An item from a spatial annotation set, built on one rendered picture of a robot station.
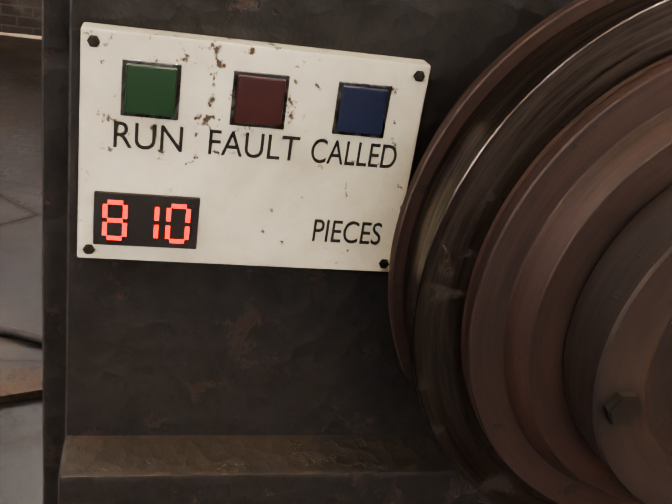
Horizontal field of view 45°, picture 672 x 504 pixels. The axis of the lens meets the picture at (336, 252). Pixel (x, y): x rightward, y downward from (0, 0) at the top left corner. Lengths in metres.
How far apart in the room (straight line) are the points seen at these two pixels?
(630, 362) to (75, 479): 0.46
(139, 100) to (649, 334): 0.38
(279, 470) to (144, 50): 0.38
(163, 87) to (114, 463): 0.33
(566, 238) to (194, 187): 0.28
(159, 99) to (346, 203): 0.17
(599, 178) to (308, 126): 0.23
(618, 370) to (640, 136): 0.15
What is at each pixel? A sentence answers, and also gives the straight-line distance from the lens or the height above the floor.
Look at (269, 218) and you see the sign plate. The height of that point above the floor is 1.10.
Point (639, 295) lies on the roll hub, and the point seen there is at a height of 1.16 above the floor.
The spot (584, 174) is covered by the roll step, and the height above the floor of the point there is 1.21.
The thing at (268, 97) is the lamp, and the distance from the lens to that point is 0.62.
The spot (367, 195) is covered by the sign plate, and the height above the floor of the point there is 1.13.
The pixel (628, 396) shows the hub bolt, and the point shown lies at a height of 1.09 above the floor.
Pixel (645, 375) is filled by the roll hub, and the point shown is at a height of 1.10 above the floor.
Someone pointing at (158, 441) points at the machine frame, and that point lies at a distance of 0.78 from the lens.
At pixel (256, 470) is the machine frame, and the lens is 0.75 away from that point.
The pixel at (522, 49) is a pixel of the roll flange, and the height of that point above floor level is 1.27.
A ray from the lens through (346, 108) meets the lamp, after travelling 0.63.
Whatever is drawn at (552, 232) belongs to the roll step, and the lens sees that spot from 0.54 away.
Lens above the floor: 1.35
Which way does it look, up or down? 24 degrees down
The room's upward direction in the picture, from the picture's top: 9 degrees clockwise
